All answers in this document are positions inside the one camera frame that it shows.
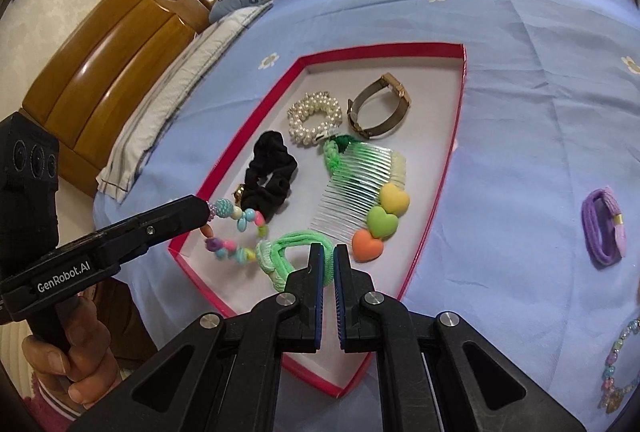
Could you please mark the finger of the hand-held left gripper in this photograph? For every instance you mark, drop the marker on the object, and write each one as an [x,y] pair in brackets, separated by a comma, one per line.
[160,224]

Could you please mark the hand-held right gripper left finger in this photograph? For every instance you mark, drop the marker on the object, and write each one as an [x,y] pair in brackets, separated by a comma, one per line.
[305,294]

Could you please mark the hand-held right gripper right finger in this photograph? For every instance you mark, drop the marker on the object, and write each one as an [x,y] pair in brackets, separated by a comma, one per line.
[352,294]

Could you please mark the clear comb with hearts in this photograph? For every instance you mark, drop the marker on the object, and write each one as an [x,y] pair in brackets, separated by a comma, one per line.
[350,197]

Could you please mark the black scrunchie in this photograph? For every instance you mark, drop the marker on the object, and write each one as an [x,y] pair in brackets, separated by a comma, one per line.
[272,152]

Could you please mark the red shallow box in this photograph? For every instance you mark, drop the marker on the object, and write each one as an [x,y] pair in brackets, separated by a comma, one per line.
[425,112]

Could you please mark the gold mesh band watch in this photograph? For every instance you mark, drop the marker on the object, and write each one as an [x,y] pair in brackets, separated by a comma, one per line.
[395,87]

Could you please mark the person's left hand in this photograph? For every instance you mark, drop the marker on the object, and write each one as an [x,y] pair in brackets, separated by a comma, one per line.
[90,352]

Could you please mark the wooden headboard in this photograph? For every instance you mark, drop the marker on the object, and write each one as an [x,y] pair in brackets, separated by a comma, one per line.
[125,37]

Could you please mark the blue flower print bed sheet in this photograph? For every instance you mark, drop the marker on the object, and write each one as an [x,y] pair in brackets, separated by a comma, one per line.
[525,62]

